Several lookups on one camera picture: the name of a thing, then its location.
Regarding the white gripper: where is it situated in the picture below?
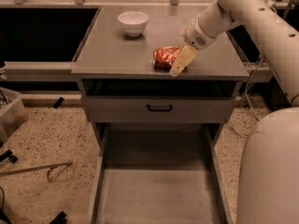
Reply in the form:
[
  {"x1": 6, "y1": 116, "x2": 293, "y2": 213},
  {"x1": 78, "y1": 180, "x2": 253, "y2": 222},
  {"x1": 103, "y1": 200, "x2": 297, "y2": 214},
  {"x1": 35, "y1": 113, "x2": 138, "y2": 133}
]
[{"x1": 170, "y1": 16, "x2": 216, "y2": 77}]

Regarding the red coke can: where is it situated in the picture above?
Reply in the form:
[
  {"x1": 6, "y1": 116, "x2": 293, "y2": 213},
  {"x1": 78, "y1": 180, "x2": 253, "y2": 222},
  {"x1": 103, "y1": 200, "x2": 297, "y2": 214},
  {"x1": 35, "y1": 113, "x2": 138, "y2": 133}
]
[{"x1": 153, "y1": 46, "x2": 180, "y2": 70}]

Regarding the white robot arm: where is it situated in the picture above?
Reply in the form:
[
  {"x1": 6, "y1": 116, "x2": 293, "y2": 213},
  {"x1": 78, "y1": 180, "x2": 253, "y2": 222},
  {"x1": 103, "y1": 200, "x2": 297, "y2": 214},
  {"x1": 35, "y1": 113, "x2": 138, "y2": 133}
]
[{"x1": 170, "y1": 0, "x2": 299, "y2": 224}]

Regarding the grey metal drawer cabinet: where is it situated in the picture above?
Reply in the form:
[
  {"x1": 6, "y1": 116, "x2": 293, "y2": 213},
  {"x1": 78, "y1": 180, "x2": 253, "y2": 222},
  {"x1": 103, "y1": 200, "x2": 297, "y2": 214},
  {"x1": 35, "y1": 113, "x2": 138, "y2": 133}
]
[{"x1": 71, "y1": 5, "x2": 250, "y2": 224}]

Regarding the open middle drawer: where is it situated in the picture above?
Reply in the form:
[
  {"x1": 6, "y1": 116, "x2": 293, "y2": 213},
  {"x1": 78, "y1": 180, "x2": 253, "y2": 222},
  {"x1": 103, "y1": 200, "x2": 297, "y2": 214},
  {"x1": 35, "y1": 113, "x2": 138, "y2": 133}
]
[{"x1": 87, "y1": 125, "x2": 234, "y2": 224}]

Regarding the white ceramic bowl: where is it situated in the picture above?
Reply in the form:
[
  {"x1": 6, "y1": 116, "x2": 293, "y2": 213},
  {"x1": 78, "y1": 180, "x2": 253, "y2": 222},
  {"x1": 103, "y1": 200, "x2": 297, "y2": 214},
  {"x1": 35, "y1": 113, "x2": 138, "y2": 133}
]
[{"x1": 118, "y1": 11, "x2": 150, "y2": 36}]

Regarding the small black block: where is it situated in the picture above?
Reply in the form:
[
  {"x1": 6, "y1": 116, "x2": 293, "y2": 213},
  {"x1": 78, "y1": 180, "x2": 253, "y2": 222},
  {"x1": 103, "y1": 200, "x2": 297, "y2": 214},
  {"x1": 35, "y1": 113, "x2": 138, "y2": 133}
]
[{"x1": 53, "y1": 97, "x2": 64, "y2": 108}]

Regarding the metal grabber stick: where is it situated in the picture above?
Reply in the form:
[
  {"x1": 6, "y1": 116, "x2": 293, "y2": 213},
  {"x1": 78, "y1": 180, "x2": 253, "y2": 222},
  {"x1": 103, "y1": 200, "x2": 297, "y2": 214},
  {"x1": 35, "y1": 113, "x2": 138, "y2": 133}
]
[{"x1": 0, "y1": 161, "x2": 72, "y2": 179}]

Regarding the clear plastic bin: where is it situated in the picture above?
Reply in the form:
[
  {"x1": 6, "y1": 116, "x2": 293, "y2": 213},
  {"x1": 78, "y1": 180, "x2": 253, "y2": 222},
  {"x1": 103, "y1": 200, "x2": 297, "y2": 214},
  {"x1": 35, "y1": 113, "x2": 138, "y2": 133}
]
[{"x1": 0, "y1": 87, "x2": 28, "y2": 143}]

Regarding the black clip on floor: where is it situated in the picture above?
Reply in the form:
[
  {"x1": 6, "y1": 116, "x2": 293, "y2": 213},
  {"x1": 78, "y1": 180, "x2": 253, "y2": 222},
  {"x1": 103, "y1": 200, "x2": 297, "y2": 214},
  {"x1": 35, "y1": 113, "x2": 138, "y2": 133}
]
[{"x1": 0, "y1": 149, "x2": 18, "y2": 163}]

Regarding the black object bottom floor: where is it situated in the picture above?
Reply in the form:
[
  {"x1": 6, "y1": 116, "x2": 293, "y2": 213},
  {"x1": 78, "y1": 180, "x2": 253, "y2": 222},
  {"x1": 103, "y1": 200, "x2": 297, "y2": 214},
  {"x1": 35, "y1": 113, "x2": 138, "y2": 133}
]
[{"x1": 50, "y1": 211, "x2": 67, "y2": 224}]

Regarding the closed top drawer black handle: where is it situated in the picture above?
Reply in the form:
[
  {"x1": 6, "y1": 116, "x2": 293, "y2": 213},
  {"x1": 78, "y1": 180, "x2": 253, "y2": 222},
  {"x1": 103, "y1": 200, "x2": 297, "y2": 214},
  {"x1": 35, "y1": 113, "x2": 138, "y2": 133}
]
[{"x1": 81, "y1": 96, "x2": 235, "y2": 124}]

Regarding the white cable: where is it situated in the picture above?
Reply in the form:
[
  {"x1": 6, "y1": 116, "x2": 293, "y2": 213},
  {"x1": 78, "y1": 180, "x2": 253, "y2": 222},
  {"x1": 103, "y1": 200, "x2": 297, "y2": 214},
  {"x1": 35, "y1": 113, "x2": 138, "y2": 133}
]
[{"x1": 230, "y1": 56, "x2": 265, "y2": 140}]

